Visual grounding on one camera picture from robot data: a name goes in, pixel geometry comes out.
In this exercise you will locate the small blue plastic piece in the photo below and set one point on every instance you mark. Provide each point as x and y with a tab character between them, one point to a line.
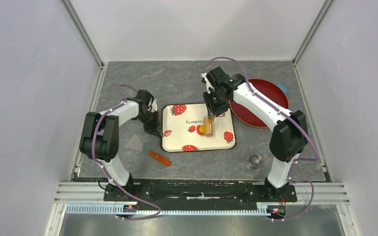
282	88

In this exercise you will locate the round red plate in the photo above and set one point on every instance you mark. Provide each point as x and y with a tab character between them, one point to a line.
267	89

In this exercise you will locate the white strawberry print tray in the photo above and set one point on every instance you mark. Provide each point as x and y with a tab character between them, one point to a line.
184	131

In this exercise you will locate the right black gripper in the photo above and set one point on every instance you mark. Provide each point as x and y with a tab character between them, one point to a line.
213	110

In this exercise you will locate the orange handled metal scraper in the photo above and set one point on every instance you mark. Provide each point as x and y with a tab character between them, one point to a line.
136	144

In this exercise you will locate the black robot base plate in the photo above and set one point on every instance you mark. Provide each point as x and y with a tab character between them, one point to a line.
184	194

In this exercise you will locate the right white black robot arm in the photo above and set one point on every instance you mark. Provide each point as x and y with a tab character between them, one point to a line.
289	130

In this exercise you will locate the wooden dough roller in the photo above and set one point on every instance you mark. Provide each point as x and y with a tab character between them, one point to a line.
208	126

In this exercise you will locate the yellow dough piece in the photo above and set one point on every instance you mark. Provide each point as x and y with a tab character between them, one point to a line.
200	129

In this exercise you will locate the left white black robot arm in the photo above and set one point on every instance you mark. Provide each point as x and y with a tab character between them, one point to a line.
100	138

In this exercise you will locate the aluminium frame rail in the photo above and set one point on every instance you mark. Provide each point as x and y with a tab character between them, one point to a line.
87	198

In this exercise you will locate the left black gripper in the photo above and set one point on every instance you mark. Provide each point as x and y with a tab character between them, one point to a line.
155	129

